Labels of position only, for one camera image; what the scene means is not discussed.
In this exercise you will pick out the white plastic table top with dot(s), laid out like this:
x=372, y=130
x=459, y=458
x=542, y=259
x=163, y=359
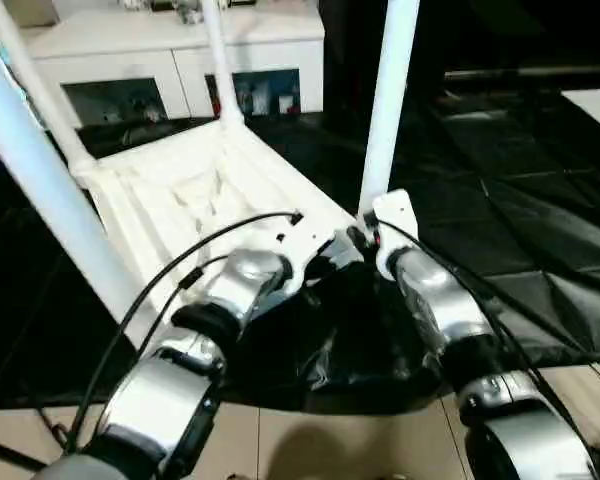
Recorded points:
x=180, y=190

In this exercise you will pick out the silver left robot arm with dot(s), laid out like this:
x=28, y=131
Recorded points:
x=180, y=390

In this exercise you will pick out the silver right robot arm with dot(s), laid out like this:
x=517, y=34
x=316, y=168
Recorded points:
x=450, y=310

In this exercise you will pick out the black plastic mat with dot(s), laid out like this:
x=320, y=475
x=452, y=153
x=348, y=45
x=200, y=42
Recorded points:
x=540, y=200

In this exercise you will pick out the white flat board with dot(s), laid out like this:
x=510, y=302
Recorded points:
x=595, y=108

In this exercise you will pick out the grey crumpled object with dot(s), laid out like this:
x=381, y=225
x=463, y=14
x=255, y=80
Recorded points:
x=190, y=10

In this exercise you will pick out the white glass-door cabinet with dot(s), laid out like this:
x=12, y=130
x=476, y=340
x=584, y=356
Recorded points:
x=130, y=35

